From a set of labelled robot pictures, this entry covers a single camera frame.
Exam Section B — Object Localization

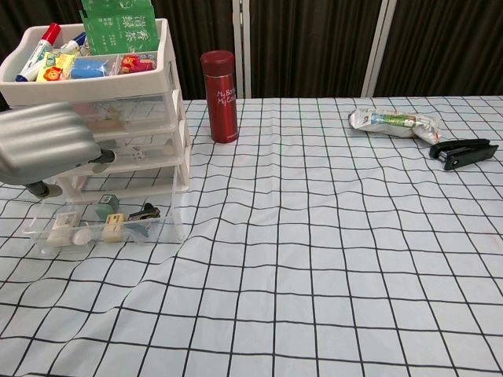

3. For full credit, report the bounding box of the clear plastic drawer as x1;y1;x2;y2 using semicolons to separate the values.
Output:
70;90;182;139
88;121;190;167

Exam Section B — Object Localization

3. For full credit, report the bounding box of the blue capped marker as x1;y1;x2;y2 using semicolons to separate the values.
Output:
58;31;88;55

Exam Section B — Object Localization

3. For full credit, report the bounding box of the small red print packet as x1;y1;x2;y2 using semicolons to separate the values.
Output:
117;53;157;75

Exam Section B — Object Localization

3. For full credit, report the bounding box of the white eraser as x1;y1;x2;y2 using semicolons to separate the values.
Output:
46;211;79;247

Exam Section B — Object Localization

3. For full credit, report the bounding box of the green tea packet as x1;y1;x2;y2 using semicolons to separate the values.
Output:
80;0;160;56

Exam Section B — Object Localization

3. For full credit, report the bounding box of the black folding screen partition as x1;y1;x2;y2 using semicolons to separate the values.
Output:
0;0;503;101

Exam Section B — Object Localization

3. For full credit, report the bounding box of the beige eraser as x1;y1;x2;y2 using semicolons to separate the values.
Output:
102;213;126;243

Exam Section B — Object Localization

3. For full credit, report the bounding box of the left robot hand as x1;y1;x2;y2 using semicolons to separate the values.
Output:
0;101;118;199

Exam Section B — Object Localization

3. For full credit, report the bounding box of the crumpled white snack packet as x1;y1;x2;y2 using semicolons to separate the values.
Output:
348;108;442;145

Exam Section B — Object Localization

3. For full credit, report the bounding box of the yellow lion print pack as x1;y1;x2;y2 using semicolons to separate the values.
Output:
35;53;75;82

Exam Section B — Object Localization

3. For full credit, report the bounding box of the red capped marker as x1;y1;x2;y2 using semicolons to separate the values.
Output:
15;22;63;82

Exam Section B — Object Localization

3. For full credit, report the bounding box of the small round white item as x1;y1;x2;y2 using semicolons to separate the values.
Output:
71;228;92;247

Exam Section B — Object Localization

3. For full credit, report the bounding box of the white black-grid tablecloth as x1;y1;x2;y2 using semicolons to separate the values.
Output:
0;95;503;377

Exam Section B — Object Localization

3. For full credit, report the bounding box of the black stapler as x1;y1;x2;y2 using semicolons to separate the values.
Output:
428;138;500;171

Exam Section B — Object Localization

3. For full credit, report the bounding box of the small green block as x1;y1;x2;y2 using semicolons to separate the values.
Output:
95;195;120;219

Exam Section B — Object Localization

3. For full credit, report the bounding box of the dark red thermos bottle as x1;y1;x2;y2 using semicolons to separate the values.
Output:
200;49;239;144

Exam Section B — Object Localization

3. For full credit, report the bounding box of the clear drawer holding erasers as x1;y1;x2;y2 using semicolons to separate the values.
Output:
23;164;188;258

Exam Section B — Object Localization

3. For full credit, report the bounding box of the white drawer organizer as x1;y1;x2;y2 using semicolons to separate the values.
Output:
0;17;193;205

